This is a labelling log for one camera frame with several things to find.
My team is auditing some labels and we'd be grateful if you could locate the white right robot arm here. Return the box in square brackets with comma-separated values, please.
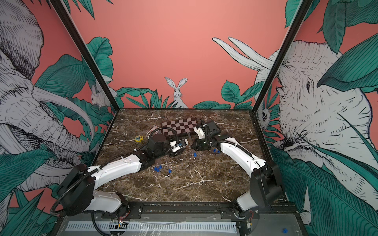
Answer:
[191, 121, 285, 211]

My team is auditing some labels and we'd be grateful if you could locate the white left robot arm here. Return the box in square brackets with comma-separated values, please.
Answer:
[51, 134, 189, 217]

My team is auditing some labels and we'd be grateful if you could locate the brown checkered chess board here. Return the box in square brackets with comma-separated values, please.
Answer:
[160, 117, 197, 136]

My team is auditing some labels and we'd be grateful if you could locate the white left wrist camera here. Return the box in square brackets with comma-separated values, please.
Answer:
[170, 139, 189, 155]

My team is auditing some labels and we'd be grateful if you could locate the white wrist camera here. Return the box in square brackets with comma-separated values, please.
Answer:
[170, 139, 189, 155]
[194, 127, 205, 140]

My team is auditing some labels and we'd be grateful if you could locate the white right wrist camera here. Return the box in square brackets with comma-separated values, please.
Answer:
[194, 127, 205, 140]

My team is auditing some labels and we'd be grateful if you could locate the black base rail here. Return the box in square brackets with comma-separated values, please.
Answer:
[58, 201, 299, 220]

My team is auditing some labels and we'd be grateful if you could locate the white slotted cable duct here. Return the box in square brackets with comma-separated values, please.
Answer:
[64, 221, 238, 234]

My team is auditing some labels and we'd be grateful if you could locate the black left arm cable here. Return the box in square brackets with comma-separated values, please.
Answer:
[49, 126, 180, 214]

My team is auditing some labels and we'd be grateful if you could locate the black frame post right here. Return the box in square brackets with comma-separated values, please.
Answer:
[252, 0, 313, 114]

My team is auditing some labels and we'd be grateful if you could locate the black frame post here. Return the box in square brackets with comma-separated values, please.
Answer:
[252, 0, 313, 114]
[50, 0, 120, 113]

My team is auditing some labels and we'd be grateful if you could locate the black frame post left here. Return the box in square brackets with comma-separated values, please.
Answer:
[50, 0, 120, 113]

